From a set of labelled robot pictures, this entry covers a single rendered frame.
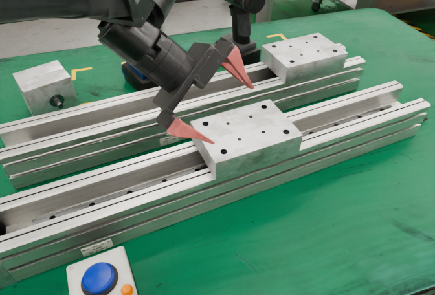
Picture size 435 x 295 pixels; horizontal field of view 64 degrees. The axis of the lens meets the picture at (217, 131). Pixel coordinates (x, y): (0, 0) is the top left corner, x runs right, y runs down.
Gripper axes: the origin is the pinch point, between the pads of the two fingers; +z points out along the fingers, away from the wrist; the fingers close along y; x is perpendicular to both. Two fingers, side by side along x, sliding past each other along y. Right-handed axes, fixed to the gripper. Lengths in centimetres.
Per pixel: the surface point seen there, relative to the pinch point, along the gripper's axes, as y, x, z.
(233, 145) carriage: -3.4, 3.3, 6.1
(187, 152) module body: -9.0, 10.1, 3.6
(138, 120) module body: -9.9, 21.2, -3.5
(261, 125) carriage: 2.2, 5.4, 9.6
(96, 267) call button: -27.1, -2.1, -3.7
